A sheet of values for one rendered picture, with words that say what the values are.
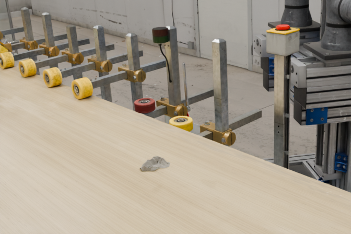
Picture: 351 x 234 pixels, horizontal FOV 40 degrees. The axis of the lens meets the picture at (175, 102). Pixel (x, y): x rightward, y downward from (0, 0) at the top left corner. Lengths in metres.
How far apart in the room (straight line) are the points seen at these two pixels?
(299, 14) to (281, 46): 0.98
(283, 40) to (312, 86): 0.56
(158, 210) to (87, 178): 0.26
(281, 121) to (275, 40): 0.26
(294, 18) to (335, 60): 0.51
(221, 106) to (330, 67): 0.50
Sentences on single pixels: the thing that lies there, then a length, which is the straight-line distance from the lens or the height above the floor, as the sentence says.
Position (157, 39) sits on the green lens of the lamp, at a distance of 1.74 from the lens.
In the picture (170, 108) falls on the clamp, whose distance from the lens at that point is 1.87.
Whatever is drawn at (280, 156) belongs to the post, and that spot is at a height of 0.82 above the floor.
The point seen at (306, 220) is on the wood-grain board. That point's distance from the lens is 1.11.
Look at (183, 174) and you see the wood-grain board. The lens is 1.28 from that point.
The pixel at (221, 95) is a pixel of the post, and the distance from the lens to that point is 1.65.
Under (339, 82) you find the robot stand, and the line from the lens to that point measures 1.97.
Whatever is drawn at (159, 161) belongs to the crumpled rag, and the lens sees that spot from 1.33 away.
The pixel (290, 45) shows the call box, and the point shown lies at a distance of 1.42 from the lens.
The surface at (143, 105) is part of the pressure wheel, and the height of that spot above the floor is 0.91.
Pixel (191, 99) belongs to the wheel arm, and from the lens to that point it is 1.97.
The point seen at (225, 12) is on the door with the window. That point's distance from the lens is 5.49.
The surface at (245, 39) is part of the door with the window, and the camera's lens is 5.32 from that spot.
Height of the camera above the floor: 1.51
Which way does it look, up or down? 20 degrees down
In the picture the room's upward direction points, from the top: 4 degrees counter-clockwise
